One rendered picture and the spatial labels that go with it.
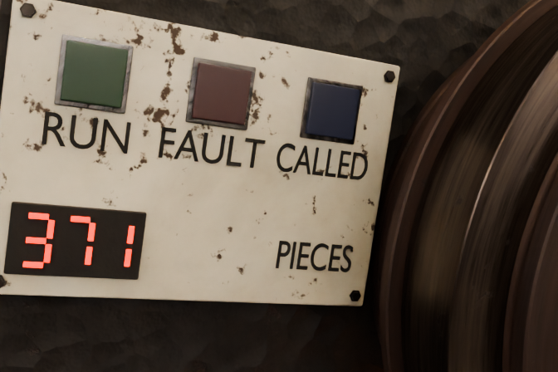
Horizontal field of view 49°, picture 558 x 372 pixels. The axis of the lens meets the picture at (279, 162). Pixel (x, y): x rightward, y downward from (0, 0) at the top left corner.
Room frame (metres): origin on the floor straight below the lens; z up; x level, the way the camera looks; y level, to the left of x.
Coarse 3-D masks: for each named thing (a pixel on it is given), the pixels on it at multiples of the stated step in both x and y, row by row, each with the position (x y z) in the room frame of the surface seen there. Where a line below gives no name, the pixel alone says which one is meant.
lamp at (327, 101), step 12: (312, 84) 0.42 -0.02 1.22; (324, 84) 0.43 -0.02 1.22; (312, 96) 0.42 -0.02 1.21; (324, 96) 0.43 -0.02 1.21; (336, 96) 0.43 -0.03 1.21; (348, 96) 0.43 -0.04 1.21; (312, 108) 0.42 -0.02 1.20; (324, 108) 0.43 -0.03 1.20; (336, 108) 0.43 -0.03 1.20; (348, 108) 0.43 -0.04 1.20; (312, 120) 0.42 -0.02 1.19; (324, 120) 0.43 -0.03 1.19; (336, 120) 0.43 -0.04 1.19; (348, 120) 0.43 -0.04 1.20; (312, 132) 0.42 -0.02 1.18; (324, 132) 0.43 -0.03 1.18; (336, 132) 0.43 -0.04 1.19; (348, 132) 0.43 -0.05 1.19
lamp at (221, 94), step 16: (208, 64) 0.40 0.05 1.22; (208, 80) 0.40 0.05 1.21; (224, 80) 0.40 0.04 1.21; (240, 80) 0.40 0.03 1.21; (208, 96) 0.40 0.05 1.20; (224, 96) 0.40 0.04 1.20; (240, 96) 0.40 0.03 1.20; (192, 112) 0.40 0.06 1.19; (208, 112) 0.40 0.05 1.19; (224, 112) 0.40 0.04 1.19; (240, 112) 0.41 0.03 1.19
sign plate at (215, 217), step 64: (128, 64) 0.38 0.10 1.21; (192, 64) 0.40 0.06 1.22; (256, 64) 0.41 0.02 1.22; (320, 64) 0.43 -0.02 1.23; (384, 64) 0.45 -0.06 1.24; (0, 128) 0.36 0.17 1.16; (64, 128) 0.37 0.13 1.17; (128, 128) 0.38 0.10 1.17; (192, 128) 0.40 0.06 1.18; (256, 128) 0.41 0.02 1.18; (384, 128) 0.45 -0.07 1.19; (0, 192) 0.36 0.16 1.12; (64, 192) 0.37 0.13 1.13; (128, 192) 0.39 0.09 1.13; (192, 192) 0.40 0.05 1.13; (256, 192) 0.42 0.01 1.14; (320, 192) 0.43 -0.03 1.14; (0, 256) 0.36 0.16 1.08; (64, 256) 0.37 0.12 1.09; (192, 256) 0.40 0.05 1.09; (256, 256) 0.42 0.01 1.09; (320, 256) 0.44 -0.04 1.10
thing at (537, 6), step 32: (544, 0) 0.41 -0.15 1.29; (512, 32) 0.40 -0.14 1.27; (480, 64) 0.39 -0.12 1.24; (448, 96) 0.39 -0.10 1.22; (416, 128) 0.47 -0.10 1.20; (448, 128) 0.39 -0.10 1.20; (416, 160) 0.38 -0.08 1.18; (384, 192) 0.47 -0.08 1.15; (416, 192) 0.38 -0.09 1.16; (384, 224) 0.46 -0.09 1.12; (384, 256) 0.39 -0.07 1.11; (384, 288) 0.38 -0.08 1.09; (384, 320) 0.38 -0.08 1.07; (384, 352) 0.39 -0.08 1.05
